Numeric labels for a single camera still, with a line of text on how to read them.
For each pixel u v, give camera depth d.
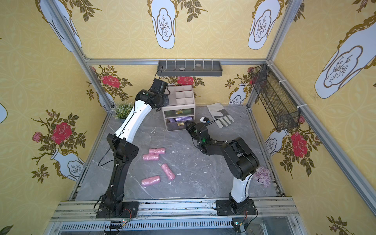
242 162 0.50
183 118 0.98
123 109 0.94
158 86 0.68
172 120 0.97
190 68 0.93
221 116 1.15
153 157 0.90
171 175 0.83
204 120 0.88
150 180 0.80
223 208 0.74
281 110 0.85
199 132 0.72
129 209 0.73
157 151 0.92
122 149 0.64
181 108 0.90
